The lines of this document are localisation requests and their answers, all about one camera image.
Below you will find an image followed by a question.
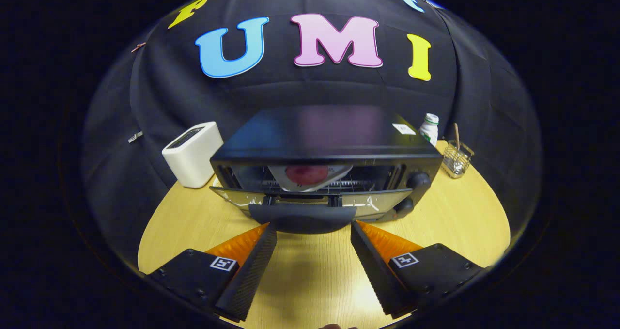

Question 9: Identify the pink ham slice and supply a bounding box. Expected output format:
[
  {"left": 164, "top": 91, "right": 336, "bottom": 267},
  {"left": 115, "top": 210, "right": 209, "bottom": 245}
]
[{"left": 285, "top": 165, "right": 330, "bottom": 185}]

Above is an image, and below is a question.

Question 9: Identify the white square plate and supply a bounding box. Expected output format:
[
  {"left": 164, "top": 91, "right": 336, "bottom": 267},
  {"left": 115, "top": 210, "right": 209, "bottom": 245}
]
[{"left": 268, "top": 164, "right": 353, "bottom": 192}]

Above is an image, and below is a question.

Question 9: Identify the wire mesh holder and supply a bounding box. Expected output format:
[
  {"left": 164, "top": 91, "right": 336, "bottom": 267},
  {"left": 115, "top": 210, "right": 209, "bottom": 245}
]
[{"left": 442, "top": 141, "right": 475, "bottom": 179}]

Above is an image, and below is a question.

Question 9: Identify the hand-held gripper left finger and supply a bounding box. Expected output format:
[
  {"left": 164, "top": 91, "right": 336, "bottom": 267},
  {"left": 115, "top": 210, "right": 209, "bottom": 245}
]
[{"left": 145, "top": 223, "right": 278, "bottom": 322}]

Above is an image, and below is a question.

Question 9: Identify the white plastic bottle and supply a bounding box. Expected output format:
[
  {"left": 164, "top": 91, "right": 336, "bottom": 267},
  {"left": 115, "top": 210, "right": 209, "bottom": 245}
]
[{"left": 418, "top": 113, "right": 440, "bottom": 147}]

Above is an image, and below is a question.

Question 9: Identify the white bread toaster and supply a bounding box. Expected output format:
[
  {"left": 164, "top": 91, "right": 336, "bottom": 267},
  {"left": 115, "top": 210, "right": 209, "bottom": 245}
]
[{"left": 162, "top": 122, "right": 224, "bottom": 189}]

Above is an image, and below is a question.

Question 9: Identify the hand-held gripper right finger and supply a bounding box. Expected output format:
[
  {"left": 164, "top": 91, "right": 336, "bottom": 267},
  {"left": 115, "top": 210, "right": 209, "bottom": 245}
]
[{"left": 350, "top": 220, "right": 485, "bottom": 319}]

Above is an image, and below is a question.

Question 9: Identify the black toaster oven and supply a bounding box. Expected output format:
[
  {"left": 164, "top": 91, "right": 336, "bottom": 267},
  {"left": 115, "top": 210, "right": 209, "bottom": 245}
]
[{"left": 209, "top": 105, "right": 443, "bottom": 235}]

